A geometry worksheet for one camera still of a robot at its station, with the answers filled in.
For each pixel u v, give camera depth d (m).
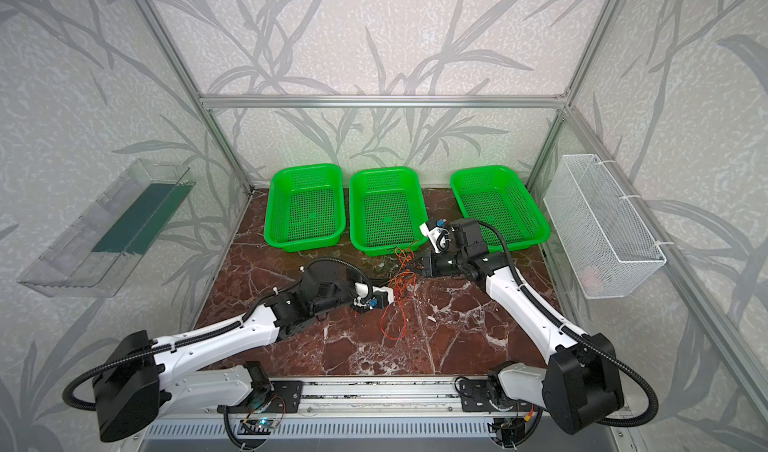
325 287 0.58
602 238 0.63
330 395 0.75
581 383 0.39
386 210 1.19
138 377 0.40
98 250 0.63
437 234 0.72
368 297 0.60
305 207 1.16
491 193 1.20
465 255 0.62
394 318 0.87
